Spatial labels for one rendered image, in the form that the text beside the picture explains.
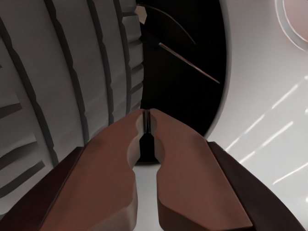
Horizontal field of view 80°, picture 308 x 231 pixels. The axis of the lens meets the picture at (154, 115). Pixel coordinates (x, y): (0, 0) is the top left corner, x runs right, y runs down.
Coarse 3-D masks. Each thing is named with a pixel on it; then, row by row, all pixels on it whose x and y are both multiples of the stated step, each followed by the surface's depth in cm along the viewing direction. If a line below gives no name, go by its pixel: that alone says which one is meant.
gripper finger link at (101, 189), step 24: (120, 120) 10; (144, 120) 11; (96, 144) 9; (120, 144) 9; (96, 168) 7; (120, 168) 7; (72, 192) 6; (96, 192) 6; (120, 192) 6; (48, 216) 6; (72, 216) 6; (96, 216) 6; (120, 216) 6
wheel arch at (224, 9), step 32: (160, 0) 66; (192, 0) 62; (224, 0) 32; (160, 32) 72; (192, 32) 66; (224, 32) 62; (160, 64) 78; (224, 64) 67; (160, 96) 86; (192, 96) 78; (224, 96) 40; (192, 128) 69
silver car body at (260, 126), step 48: (240, 0) 31; (288, 0) 30; (240, 48) 34; (288, 48) 31; (240, 96) 38; (288, 96) 34; (240, 144) 43; (288, 144) 38; (144, 192) 72; (288, 192) 44
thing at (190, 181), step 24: (168, 120) 10; (168, 144) 8; (192, 144) 8; (168, 168) 7; (192, 168) 7; (216, 168) 7; (168, 192) 6; (192, 192) 6; (216, 192) 6; (168, 216) 6; (192, 216) 6; (216, 216) 6; (240, 216) 6
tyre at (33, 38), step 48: (0, 0) 11; (48, 0) 14; (96, 0) 18; (0, 48) 12; (48, 48) 14; (96, 48) 19; (0, 96) 12; (48, 96) 14; (96, 96) 19; (0, 144) 12; (48, 144) 16; (0, 192) 13
